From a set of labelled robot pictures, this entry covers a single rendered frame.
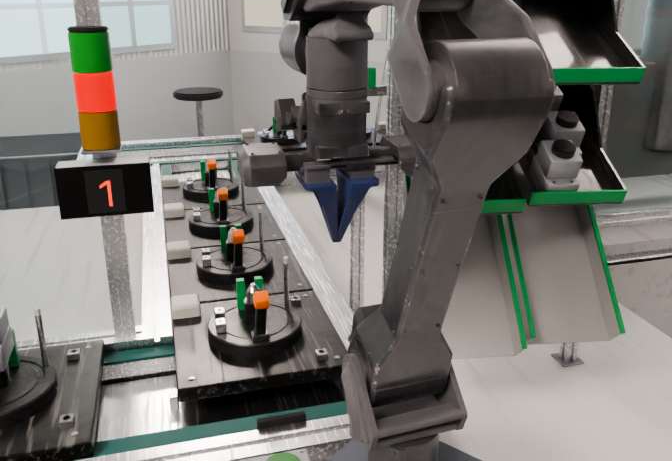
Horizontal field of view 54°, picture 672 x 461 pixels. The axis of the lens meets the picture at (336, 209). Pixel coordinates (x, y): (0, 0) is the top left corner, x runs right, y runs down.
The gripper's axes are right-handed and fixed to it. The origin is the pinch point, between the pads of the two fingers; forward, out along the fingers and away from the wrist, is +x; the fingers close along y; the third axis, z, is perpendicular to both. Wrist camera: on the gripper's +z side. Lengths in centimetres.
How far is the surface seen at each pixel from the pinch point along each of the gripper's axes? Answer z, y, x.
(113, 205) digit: 28.8, 23.3, 7.5
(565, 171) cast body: 12.0, -34.3, 2.0
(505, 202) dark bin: 10.5, -25.0, 5.0
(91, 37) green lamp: 29.3, 23.7, -14.5
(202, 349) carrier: 24.5, 13.1, 28.8
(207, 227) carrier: 70, 9, 28
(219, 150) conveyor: 162, -2, 35
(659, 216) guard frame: 78, -111, 39
